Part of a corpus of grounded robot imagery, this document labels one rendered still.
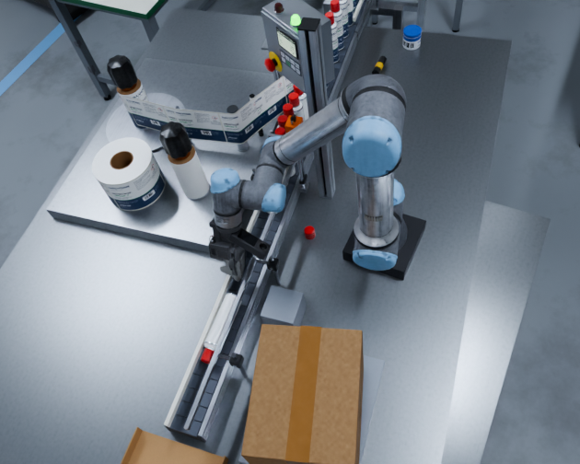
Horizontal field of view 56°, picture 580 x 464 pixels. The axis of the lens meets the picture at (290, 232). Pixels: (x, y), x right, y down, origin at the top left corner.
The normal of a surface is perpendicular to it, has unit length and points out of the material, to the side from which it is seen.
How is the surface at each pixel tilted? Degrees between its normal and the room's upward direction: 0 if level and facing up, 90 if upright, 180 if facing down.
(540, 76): 0
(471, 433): 0
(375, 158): 82
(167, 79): 0
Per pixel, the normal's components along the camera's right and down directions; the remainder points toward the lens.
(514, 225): -0.12, -0.55
